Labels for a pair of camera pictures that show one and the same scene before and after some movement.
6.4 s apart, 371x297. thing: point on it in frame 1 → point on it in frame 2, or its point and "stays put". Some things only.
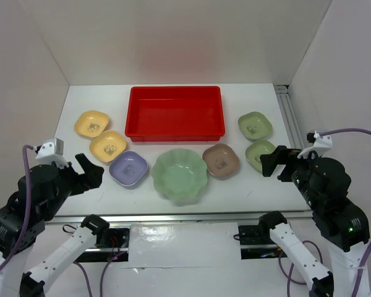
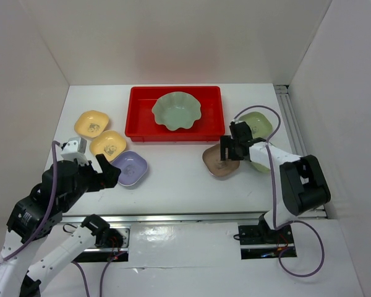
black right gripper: x=279 y=154 → x=226 y=142
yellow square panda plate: x=91 y=123 stays put
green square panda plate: x=255 y=125 stays put
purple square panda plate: x=127 y=167 stays put
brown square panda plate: x=221 y=159 stays put
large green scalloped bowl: x=180 y=174 → x=177 y=110
